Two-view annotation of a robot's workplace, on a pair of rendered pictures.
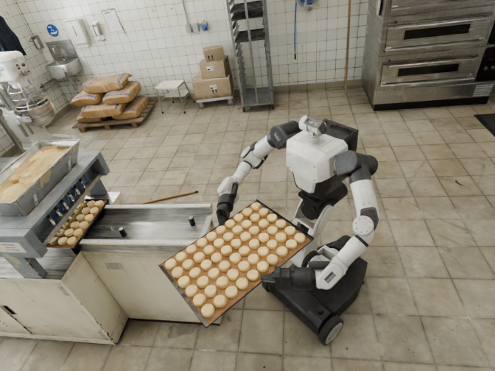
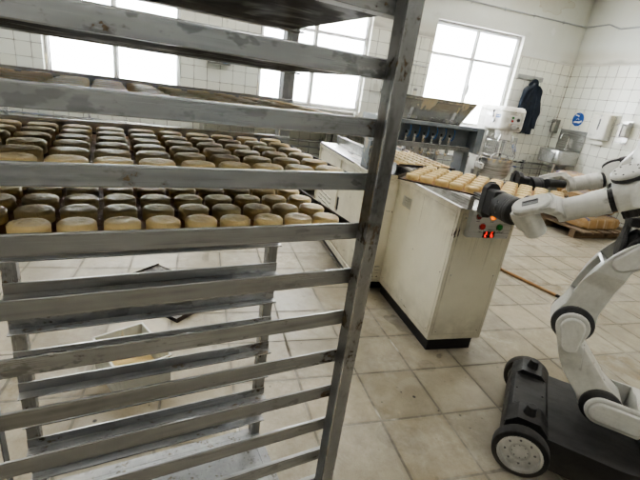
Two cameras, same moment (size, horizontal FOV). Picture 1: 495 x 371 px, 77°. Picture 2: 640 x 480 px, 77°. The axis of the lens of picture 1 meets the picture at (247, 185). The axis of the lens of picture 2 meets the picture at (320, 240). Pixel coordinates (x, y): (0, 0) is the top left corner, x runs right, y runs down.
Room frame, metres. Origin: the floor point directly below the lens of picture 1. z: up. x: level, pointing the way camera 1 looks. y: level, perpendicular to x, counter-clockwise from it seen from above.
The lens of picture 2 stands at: (-0.42, -0.97, 1.28)
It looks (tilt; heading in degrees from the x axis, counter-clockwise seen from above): 20 degrees down; 59
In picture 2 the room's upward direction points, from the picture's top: 8 degrees clockwise
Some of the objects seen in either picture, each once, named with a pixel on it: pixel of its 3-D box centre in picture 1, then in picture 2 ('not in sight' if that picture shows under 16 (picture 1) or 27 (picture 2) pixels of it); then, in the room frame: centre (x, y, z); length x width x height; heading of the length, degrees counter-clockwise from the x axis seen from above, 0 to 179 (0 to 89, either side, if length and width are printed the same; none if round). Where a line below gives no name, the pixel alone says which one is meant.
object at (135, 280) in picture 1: (165, 269); (436, 253); (1.35, 0.64, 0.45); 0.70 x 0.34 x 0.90; 77
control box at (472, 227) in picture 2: (207, 238); (489, 224); (1.27, 0.28, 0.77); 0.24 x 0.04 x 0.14; 167
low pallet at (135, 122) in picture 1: (117, 115); (565, 221); (5.10, 1.99, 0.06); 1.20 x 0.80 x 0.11; 80
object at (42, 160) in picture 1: (32, 173); not in sight; (1.47, 1.13, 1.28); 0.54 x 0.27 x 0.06; 167
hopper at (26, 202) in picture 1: (34, 177); (425, 109); (1.47, 1.13, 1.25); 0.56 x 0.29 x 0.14; 167
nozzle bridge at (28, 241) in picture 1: (57, 209); (417, 146); (1.47, 1.13, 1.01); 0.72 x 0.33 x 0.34; 167
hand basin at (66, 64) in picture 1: (65, 60); (564, 149); (5.69, 2.68, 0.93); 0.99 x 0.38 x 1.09; 78
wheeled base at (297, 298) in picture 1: (323, 274); (594, 417); (1.29, -0.43, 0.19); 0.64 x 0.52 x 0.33; 124
